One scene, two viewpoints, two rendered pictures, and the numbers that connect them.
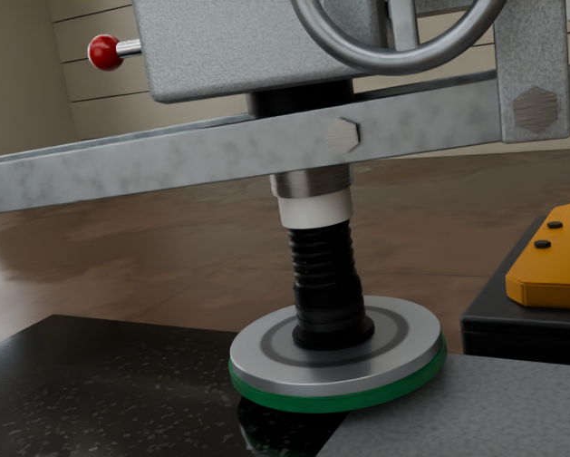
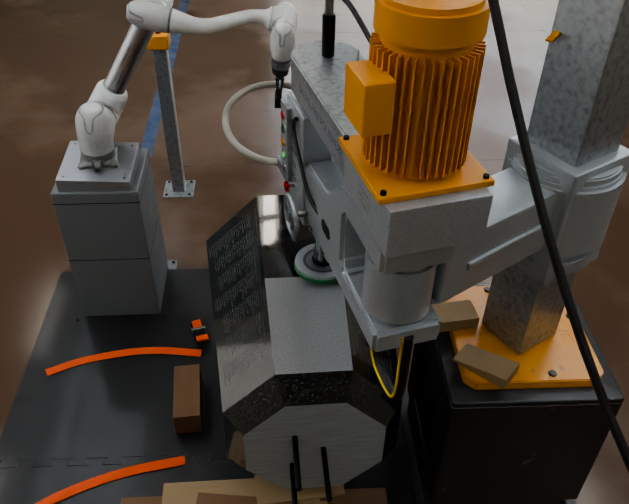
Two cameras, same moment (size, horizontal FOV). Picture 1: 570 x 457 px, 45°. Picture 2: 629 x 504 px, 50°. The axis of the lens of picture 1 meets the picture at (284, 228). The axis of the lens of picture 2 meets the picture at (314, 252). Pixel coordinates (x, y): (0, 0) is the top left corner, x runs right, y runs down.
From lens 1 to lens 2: 2.22 m
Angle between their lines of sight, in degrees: 54
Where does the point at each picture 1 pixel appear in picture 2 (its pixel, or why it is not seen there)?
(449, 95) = not seen: hidden behind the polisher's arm
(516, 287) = not seen: hidden behind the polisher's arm
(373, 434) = (299, 282)
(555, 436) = (311, 308)
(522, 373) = (337, 298)
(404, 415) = (309, 285)
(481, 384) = (328, 293)
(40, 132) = not seen: outside the picture
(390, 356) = (313, 273)
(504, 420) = (314, 300)
